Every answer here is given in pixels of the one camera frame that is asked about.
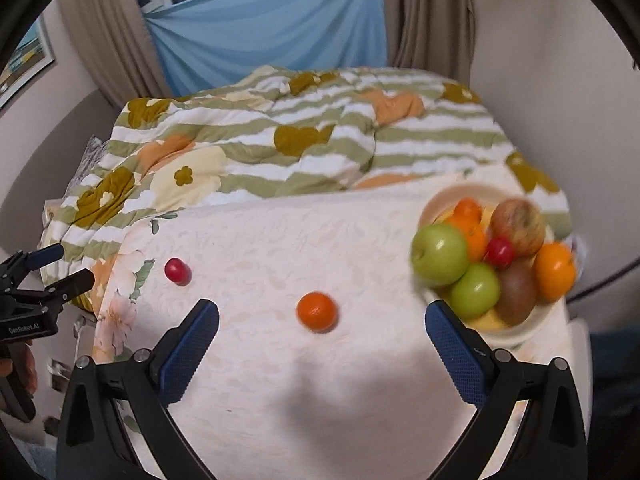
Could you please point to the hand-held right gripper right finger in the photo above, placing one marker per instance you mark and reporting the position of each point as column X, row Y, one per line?
column 452, row 345

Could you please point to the dark cloth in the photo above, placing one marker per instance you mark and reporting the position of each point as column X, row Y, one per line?
column 615, row 360

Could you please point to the small white box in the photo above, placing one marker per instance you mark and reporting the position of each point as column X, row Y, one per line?
column 51, row 210

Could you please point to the red plum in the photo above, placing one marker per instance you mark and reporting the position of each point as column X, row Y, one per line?
column 177, row 271
column 499, row 252

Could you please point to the person's left hand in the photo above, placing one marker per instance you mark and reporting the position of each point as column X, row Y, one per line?
column 27, row 367

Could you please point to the red yellow apple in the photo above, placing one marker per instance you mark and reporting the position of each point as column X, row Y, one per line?
column 517, row 227

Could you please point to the striped floral duvet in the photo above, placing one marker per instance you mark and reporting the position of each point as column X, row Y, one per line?
column 325, row 125

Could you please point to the peach floral bedsheet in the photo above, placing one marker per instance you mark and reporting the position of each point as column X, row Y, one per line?
column 120, row 310

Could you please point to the cream yellow bowl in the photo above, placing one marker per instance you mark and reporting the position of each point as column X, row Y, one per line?
column 525, row 332

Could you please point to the beige curtain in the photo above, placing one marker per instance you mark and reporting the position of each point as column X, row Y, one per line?
column 110, row 35
column 430, row 15

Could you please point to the blue cloth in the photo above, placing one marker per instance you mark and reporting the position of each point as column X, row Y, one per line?
column 275, row 25

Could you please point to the large orange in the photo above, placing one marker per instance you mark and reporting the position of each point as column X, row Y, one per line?
column 554, row 271

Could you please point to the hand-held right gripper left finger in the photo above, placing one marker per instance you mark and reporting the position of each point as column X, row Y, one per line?
column 187, row 345

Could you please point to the framed wall poster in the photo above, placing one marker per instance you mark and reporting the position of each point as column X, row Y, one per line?
column 25, row 60

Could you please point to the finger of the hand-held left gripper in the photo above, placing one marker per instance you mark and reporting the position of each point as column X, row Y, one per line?
column 45, row 255
column 72, row 282

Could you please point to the patterned pillow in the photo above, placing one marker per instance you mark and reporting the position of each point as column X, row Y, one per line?
column 92, row 155

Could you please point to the brown kiwi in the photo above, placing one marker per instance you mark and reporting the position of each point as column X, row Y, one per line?
column 517, row 292

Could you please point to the small tangerine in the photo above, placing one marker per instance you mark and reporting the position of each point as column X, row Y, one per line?
column 316, row 312
column 466, row 208

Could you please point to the green apple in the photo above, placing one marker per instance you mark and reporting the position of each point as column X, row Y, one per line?
column 474, row 290
column 440, row 254

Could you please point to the grey headboard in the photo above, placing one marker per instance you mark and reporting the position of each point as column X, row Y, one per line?
column 60, row 150

